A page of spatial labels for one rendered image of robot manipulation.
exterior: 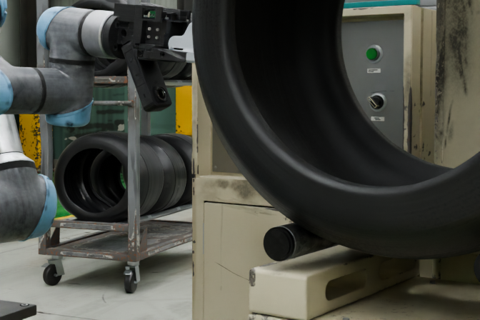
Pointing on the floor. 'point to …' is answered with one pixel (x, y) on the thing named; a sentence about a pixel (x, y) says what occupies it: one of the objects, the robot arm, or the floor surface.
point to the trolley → (171, 237)
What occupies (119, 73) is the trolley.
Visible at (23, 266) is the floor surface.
